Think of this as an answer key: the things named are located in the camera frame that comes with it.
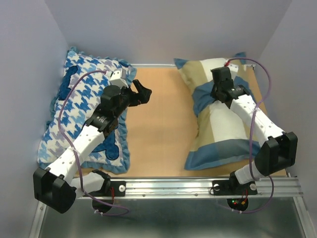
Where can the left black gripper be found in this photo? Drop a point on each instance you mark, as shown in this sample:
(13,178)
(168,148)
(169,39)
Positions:
(141,97)

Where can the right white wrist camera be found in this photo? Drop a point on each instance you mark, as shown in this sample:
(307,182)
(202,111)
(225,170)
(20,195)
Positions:
(235,66)

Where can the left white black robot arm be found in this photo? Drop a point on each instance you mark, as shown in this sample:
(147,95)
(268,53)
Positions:
(98,127)

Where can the aluminium mounting rail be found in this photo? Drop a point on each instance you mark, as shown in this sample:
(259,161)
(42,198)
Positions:
(159,188)

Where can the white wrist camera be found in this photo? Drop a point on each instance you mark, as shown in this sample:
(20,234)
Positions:
(117,78)
(235,66)

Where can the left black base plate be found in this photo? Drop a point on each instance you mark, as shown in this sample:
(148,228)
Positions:
(114,188)

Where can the blue tan white patchwork pillow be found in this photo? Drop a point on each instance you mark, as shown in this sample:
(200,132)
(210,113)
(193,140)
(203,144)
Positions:
(222,137)

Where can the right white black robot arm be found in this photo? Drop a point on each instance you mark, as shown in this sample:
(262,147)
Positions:
(277,147)

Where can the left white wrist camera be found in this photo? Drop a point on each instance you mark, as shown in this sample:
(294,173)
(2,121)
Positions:
(117,78)

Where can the aluminium table frame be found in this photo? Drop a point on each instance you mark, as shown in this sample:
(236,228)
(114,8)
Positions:
(159,139)

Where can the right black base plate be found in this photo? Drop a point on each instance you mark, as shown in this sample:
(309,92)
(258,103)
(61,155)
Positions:
(225,188)

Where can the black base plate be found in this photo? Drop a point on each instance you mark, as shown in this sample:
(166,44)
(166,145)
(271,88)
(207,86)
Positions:
(114,188)
(225,188)

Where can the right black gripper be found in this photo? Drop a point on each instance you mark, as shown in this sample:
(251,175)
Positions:
(213,92)

